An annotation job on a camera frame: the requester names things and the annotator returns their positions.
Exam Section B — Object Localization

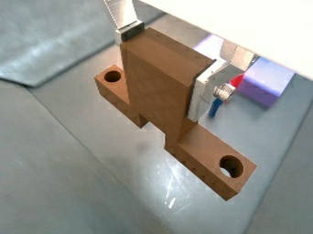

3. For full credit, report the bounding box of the brown T-shaped block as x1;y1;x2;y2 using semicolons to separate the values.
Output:
95;28;256;200

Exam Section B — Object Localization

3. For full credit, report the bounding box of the red cylinder peg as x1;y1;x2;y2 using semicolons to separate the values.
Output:
230;74;245;88

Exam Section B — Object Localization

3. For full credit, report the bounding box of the purple base board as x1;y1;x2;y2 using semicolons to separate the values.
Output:
194;35;295;108

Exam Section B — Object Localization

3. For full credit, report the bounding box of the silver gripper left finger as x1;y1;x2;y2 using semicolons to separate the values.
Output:
105;0;145;45

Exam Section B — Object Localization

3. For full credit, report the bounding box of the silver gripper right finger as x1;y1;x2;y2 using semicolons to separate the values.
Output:
188;41;259;122

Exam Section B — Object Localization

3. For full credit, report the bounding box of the blue cylinder peg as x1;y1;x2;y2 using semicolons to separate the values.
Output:
208;98;224;118

